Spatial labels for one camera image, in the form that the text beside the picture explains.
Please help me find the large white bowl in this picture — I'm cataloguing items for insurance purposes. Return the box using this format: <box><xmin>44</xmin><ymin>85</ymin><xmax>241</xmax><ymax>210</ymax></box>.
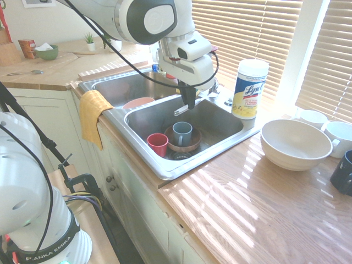
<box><xmin>260</xmin><ymin>119</ymin><xmax>333</xmax><ymax>172</ymax></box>

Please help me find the green bowl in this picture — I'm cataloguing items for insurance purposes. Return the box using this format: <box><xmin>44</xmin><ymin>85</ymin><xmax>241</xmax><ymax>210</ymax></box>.
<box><xmin>35</xmin><ymin>44</ymin><xmax>59</xmax><ymax>61</ymax></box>

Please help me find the silver spoon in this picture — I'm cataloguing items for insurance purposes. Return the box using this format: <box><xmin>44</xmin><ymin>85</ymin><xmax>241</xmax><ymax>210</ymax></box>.
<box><xmin>6</xmin><ymin>69</ymin><xmax>45</xmax><ymax>76</ymax></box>

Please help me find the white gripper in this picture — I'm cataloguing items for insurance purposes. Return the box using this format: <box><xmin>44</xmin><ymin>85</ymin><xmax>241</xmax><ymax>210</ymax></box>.
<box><xmin>159</xmin><ymin>54</ymin><xmax>215</xmax><ymax>110</ymax></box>

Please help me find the wide beige window blind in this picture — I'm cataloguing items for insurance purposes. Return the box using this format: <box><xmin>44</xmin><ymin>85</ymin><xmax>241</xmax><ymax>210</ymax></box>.
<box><xmin>191</xmin><ymin>0</ymin><xmax>303</xmax><ymax>103</ymax></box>

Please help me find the narrow beige window blind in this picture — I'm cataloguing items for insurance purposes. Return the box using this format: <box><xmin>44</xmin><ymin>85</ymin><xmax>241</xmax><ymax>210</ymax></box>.
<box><xmin>295</xmin><ymin>0</ymin><xmax>352</xmax><ymax>124</ymax></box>

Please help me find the dark blue mug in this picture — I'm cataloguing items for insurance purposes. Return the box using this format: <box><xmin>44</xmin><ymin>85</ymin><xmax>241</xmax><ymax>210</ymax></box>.
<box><xmin>329</xmin><ymin>150</ymin><xmax>352</xmax><ymax>196</ymax></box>

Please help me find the grey ceramic mug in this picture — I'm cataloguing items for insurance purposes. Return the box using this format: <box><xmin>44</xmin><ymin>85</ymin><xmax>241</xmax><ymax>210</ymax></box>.
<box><xmin>172</xmin><ymin>122</ymin><xmax>193</xmax><ymax>147</ymax></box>

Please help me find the Lysol wipes canister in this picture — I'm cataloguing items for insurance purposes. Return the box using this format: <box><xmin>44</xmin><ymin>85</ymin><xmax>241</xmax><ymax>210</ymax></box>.
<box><xmin>231</xmin><ymin>58</ymin><xmax>270</xmax><ymax>120</ymax></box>

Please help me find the pink bowl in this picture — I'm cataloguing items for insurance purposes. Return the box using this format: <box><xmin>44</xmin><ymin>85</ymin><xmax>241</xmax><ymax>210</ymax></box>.
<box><xmin>122</xmin><ymin>97</ymin><xmax>155</xmax><ymax>110</ymax></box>

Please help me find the white mug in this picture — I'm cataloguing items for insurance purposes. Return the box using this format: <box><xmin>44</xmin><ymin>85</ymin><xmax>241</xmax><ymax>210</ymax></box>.
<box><xmin>291</xmin><ymin>109</ymin><xmax>328</xmax><ymax>130</ymax></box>
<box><xmin>321</xmin><ymin>120</ymin><xmax>352</xmax><ymax>159</ymax></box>

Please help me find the wooden robot mounting table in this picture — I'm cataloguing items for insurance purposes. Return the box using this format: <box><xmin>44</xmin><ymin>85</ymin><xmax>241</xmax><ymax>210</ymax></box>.
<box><xmin>47</xmin><ymin>164</ymin><xmax>120</xmax><ymax>264</ymax></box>

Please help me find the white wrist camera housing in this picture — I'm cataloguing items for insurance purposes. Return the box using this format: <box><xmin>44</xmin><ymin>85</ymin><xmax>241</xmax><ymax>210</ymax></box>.
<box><xmin>177</xmin><ymin>31</ymin><xmax>213</xmax><ymax>62</ymax></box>

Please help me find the red mug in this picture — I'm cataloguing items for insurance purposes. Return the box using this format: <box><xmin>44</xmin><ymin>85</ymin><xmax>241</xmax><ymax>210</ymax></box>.
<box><xmin>147</xmin><ymin>133</ymin><xmax>169</xmax><ymax>158</ymax></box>

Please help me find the brown wooden bowl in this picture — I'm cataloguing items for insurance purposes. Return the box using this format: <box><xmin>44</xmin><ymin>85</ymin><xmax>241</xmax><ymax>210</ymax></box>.
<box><xmin>164</xmin><ymin>126</ymin><xmax>202</xmax><ymax>153</ymax></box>

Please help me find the chrome faucet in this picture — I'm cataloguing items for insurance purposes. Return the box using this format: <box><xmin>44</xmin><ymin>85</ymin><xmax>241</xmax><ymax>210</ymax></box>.
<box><xmin>206</xmin><ymin>78</ymin><xmax>221</xmax><ymax>99</ymax></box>

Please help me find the coloured wire bundle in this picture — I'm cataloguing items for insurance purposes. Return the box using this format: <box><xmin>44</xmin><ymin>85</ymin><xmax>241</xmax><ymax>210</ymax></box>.
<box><xmin>63</xmin><ymin>191</ymin><xmax>103</xmax><ymax>211</ymax></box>

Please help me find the stainless steel double sink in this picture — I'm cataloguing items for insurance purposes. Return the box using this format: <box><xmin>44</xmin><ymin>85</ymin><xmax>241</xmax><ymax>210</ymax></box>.
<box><xmin>78</xmin><ymin>70</ymin><xmax>262</xmax><ymax>181</ymax></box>

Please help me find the yellow dish cloth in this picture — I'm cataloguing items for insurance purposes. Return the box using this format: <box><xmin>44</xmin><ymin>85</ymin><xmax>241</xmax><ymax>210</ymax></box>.
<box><xmin>79</xmin><ymin>90</ymin><xmax>115</xmax><ymax>151</ymax></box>

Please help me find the black clamp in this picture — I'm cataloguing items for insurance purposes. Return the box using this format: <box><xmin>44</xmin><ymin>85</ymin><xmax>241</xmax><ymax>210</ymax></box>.
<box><xmin>58</xmin><ymin>154</ymin><xmax>107</xmax><ymax>211</ymax></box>

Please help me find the metal sink drain strainer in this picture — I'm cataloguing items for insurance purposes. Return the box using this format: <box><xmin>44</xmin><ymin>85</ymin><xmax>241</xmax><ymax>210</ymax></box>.
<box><xmin>164</xmin><ymin>150</ymin><xmax>199</xmax><ymax>162</ymax></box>

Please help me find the trailing plant white pot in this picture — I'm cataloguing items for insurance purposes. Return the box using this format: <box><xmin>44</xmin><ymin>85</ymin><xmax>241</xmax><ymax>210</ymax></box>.
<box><xmin>102</xmin><ymin>32</ymin><xmax>123</xmax><ymax>53</ymax></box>

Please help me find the small spiky potted plant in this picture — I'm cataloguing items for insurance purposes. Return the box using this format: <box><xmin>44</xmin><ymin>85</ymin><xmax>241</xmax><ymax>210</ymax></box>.
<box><xmin>83</xmin><ymin>32</ymin><xmax>96</xmax><ymax>52</ymax></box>

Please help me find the white kitchen cabinet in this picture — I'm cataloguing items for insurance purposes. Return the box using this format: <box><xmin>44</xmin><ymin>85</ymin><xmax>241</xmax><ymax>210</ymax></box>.
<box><xmin>0</xmin><ymin>87</ymin><xmax>212</xmax><ymax>264</ymax></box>

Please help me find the orange cardboard box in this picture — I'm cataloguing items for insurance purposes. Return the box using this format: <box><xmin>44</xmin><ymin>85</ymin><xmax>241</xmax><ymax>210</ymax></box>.
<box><xmin>18</xmin><ymin>39</ymin><xmax>37</xmax><ymax>59</ymax></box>

